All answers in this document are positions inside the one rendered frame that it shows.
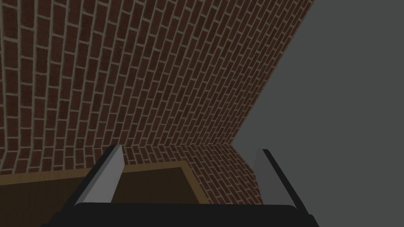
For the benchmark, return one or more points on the brown wooden door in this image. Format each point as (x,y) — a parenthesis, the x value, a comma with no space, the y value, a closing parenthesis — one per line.
(38,198)

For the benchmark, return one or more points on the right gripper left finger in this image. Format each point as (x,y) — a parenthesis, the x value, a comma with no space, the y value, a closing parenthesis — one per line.
(104,179)

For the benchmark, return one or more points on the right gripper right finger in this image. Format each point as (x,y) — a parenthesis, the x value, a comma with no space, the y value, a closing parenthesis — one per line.
(274,181)

